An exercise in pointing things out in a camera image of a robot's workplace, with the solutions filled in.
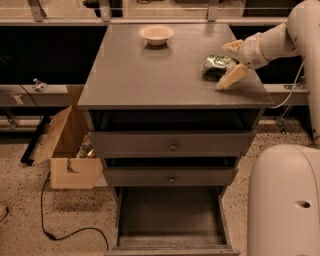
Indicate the white bowl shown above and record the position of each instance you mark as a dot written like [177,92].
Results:
[156,35]

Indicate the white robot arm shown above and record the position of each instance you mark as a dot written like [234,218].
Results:
[284,186]

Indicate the grey top drawer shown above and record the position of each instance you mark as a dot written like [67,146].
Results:
[171,133]

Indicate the open cardboard box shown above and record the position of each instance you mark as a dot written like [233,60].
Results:
[67,131]

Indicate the grey drawer cabinet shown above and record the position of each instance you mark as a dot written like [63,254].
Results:
[130,75]

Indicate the small crumpled silver object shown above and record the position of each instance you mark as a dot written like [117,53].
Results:
[39,86]

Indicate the crushed green can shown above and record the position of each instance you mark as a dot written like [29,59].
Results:
[215,66]

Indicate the grey drawer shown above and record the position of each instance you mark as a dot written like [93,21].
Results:
[192,171]
[171,221]
[171,133]

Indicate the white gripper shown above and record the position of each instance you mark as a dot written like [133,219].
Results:
[252,50]

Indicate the tan shoe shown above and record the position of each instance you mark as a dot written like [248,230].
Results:
[3,211]

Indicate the grey bottom drawer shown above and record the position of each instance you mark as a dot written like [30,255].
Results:
[171,221]

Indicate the cans inside cardboard box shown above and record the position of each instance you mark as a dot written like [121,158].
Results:
[86,151]

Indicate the grey middle drawer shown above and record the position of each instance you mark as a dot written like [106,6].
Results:
[192,171]

